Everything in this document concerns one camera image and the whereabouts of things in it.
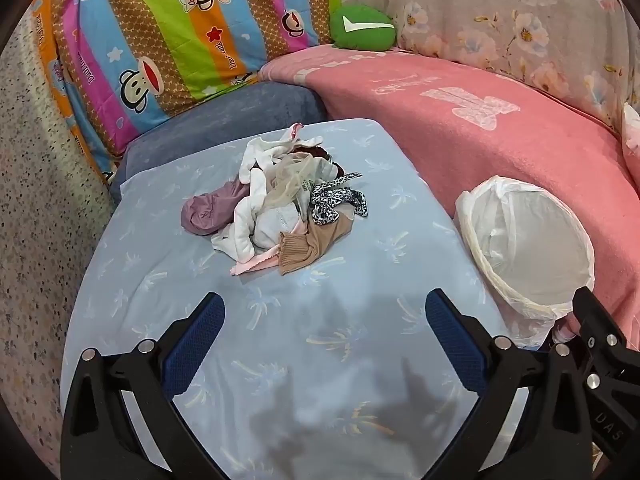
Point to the purple cloth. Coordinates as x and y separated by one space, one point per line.
210 207

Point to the white fluffy sock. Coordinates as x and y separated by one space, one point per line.
240 225
265 152

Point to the leopard print ribbon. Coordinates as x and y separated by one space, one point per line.
332 200

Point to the light grey cloth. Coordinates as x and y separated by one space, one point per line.
275 222

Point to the pink blanket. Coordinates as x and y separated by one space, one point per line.
450 130

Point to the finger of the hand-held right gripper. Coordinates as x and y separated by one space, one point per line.
597 325

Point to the green round cushion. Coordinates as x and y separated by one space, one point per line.
360 27

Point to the pink cloth with zigzag edge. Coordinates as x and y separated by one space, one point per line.
250 266

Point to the striped monkey print sheet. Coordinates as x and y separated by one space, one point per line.
165 35

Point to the sheer beige stocking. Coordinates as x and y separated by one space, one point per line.
292 180

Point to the white trash bin with liner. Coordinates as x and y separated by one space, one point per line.
525 240

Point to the floral beige pillow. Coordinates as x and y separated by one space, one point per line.
500 15

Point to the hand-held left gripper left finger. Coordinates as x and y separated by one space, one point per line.
196 337

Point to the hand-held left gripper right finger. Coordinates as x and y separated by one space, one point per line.
452 337

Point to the blue-grey sofa cushion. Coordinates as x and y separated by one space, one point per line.
220 120

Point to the dark red lace cloth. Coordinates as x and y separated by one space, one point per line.
322 160

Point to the beige knit cloth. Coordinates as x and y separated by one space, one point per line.
310 245

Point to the pink printed pillow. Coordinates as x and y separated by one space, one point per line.
632 130

